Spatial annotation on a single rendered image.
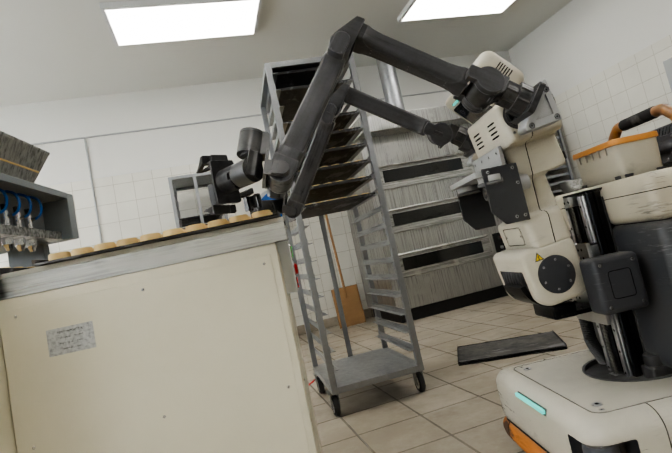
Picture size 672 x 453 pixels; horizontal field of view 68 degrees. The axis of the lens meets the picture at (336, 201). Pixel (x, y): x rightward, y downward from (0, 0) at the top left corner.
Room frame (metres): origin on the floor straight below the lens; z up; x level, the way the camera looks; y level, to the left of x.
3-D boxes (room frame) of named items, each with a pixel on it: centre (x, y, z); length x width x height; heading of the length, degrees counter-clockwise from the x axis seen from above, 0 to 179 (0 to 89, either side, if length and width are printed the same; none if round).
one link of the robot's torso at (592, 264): (1.42, -0.59, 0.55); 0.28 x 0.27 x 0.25; 4
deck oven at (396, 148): (5.39, -0.97, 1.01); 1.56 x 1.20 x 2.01; 105
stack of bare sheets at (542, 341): (3.09, -0.83, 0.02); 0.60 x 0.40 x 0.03; 78
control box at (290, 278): (1.44, 0.18, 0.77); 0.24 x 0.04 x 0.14; 6
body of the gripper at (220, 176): (1.11, 0.22, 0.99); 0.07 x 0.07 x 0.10; 49
